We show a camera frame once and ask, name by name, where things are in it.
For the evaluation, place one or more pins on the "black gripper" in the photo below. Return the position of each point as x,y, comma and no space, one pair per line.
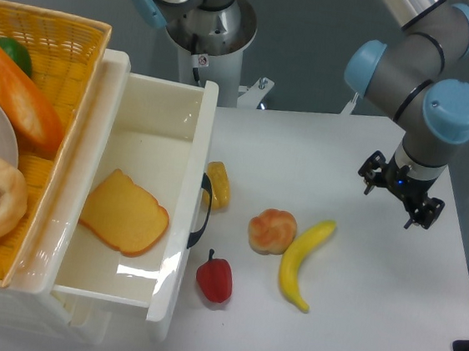
409,181

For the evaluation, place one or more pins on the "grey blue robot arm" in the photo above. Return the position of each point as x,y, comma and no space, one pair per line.
405,82

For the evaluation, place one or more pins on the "white top drawer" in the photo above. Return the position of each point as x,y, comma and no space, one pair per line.
160,138

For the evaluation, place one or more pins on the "white drawer cabinet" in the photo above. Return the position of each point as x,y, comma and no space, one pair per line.
28,302

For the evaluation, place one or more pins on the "yellow banana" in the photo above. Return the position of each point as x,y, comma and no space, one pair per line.
295,255

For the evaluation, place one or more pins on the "round swirl bread roll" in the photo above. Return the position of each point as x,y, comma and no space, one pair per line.
272,231

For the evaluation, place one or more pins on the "yellow corn cob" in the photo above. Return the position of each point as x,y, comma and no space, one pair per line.
219,180

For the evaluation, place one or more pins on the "red bell pepper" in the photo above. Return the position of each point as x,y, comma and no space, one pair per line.
214,278

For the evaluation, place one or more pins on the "orange toast slice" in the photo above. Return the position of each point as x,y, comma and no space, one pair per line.
124,216

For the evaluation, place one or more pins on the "yellow woven basket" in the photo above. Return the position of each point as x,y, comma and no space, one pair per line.
65,50

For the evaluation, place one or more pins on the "orange baguette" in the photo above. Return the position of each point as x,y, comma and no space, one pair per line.
28,109

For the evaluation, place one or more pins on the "green pepper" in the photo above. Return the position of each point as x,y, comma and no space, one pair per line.
18,53

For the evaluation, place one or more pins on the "black drawer handle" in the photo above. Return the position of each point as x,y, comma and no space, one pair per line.
195,236

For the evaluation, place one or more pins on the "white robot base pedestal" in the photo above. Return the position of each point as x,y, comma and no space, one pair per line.
210,37

